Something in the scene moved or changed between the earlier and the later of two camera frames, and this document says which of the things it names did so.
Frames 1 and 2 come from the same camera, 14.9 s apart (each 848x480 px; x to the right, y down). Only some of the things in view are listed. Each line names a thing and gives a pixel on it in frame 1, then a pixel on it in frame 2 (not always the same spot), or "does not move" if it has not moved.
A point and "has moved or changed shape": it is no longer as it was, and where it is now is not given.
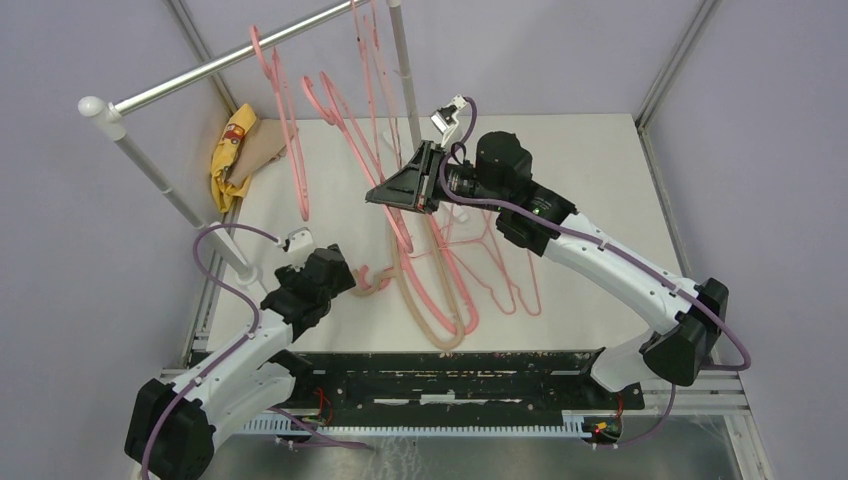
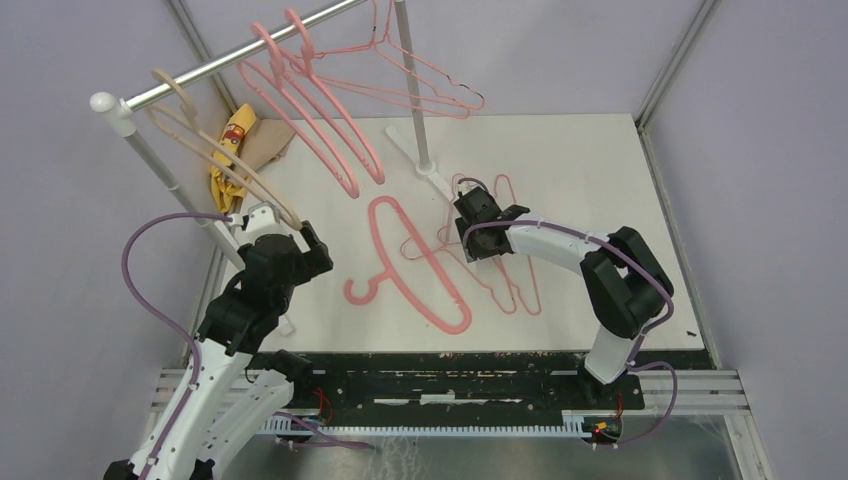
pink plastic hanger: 275,75 to 278,79
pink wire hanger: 386,85 to 386,67
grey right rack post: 406,69 does not move
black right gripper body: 428,189 to 476,247
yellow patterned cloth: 226,154 does not move
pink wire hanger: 369,89 to 458,111
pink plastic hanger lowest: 474,322 to 391,271
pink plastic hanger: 354,149 has moved or changed shape
